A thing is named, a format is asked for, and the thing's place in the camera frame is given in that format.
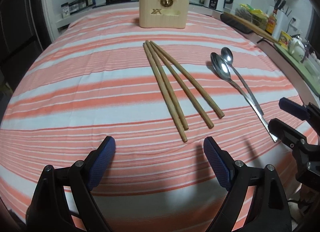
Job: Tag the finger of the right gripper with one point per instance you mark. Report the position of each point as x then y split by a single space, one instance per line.
288 136
294 109

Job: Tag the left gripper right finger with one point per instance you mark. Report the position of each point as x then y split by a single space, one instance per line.
268 211

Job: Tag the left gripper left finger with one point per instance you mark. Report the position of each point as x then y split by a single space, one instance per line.
49 210

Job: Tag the large steel spoon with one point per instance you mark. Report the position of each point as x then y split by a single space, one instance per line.
221 69

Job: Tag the small steel spoon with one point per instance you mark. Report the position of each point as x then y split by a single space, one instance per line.
227 55

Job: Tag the green cutting mat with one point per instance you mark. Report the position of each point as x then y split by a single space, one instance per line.
300 68

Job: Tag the white ceramic teapot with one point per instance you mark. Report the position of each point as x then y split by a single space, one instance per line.
296 49

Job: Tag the sauce bottle red label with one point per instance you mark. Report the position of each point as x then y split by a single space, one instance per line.
271 22

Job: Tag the white knife holder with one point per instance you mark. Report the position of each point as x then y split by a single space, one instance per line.
282 18

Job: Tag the wooden cutting board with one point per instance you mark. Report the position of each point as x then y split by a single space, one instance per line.
253 27

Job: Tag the striped orange white tablecloth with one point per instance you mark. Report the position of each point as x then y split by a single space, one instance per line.
95 81

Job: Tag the beige utensil holder box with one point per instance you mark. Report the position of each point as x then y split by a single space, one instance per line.
163 13

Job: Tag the small spice jar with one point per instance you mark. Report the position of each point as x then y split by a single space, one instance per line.
65 11

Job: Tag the wire basket with packets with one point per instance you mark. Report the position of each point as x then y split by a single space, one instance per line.
255 16

